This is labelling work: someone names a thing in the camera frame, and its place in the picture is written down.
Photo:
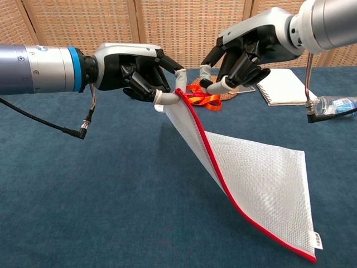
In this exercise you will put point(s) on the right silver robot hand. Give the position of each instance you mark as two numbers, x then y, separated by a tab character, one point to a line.
251	36

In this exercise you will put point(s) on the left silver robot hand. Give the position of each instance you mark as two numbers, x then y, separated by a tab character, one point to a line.
117	67

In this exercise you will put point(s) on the white mesh pouch red trim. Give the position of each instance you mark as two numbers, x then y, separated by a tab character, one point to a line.
251	173

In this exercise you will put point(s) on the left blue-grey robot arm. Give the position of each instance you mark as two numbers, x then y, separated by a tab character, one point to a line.
36	69

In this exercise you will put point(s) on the clear badge holder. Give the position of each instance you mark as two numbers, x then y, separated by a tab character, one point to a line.
245	90

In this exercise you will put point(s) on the white round cap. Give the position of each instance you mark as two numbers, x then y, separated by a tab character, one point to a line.
159	108

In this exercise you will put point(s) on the white spiral notebook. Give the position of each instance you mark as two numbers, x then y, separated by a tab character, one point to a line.
284	86

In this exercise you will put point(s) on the brown woven round coaster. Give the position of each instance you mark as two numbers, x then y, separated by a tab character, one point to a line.
228	97

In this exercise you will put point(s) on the bamboo folding screen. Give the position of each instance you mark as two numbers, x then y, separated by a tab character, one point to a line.
181	25

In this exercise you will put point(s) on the clear plastic bottle blue label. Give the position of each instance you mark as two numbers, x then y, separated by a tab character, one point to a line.
334	104

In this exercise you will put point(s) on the blue carpet table cover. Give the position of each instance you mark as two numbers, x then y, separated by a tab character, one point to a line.
83	181

